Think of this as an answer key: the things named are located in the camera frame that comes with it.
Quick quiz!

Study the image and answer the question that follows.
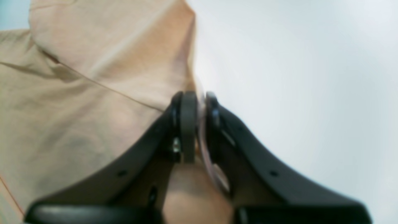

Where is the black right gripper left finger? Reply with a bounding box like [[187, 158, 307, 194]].
[[24, 91, 197, 224]]

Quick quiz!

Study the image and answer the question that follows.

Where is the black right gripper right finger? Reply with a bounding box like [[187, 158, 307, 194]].
[[205, 92, 372, 224]]

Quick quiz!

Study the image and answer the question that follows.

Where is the peach pink T-shirt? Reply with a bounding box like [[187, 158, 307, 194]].
[[0, 0, 234, 224]]

